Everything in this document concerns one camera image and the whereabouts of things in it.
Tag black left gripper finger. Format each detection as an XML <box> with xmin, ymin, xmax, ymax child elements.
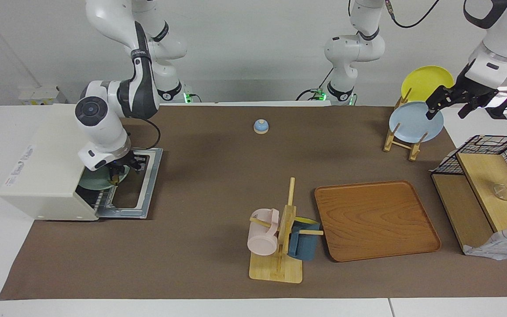
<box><xmin>458</xmin><ymin>101</ymin><xmax>478</xmax><ymax>118</ymax></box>
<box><xmin>426</xmin><ymin>86</ymin><xmax>448</xmax><ymax>120</ymax></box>

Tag mint green plate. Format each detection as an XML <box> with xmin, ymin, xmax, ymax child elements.
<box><xmin>79</xmin><ymin>167</ymin><xmax>129</xmax><ymax>191</ymax></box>

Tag glass toaster oven door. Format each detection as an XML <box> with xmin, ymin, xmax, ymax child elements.
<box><xmin>96</xmin><ymin>148</ymin><xmax>164</xmax><ymax>220</ymax></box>

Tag white toaster oven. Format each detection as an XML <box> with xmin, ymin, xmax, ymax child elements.
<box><xmin>0</xmin><ymin>103</ymin><xmax>126</xmax><ymax>221</ymax></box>

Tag yellow plate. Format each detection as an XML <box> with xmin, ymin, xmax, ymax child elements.
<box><xmin>401</xmin><ymin>66</ymin><xmax>455</xmax><ymax>104</ymax></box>

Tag light blue plate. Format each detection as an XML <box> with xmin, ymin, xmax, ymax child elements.
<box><xmin>389</xmin><ymin>102</ymin><xmax>445</xmax><ymax>144</ymax></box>

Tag wooden dish rack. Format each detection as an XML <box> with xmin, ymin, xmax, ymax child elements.
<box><xmin>383</xmin><ymin>98</ymin><xmax>430</xmax><ymax>162</ymax></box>

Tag brown paper table mat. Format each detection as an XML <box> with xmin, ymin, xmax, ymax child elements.
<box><xmin>0</xmin><ymin>105</ymin><xmax>507</xmax><ymax>301</ymax></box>

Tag white plastic box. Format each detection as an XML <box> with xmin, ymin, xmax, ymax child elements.
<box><xmin>18</xmin><ymin>86</ymin><xmax>60</xmax><ymax>105</ymax></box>

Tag brown wooden tray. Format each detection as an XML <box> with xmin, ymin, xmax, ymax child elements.
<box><xmin>314</xmin><ymin>181</ymin><xmax>442</xmax><ymax>263</ymax></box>

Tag pink mug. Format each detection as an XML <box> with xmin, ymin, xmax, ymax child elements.
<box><xmin>247</xmin><ymin>209</ymin><xmax>280</xmax><ymax>256</ymax></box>

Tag wooden mug tree stand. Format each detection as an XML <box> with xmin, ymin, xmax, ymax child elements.
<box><xmin>249</xmin><ymin>177</ymin><xmax>324</xmax><ymax>284</ymax></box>

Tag dark blue mug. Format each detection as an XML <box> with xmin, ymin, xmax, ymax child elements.
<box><xmin>288</xmin><ymin>217</ymin><xmax>320</xmax><ymax>261</ymax></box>

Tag black wire basket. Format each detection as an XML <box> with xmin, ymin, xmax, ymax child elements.
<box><xmin>431</xmin><ymin>135</ymin><xmax>507</xmax><ymax>204</ymax></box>

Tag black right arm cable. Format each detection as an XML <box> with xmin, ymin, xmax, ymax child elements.
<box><xmin>130</xmin><ymin>117</ymin><xmax>162</xmax><ymax>150</ymax></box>

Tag wire basket shelf unit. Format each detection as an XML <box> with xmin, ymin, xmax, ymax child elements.
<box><xmin>431</xmin><ymin>152</ymin><xmax>507</xmax><ymax>256</ymax></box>

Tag black base cable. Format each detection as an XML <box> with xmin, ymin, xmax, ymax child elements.
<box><xmin>297</xmin><ymin>66</ymin><xmax>334</xmax><ymax>101</ymax></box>

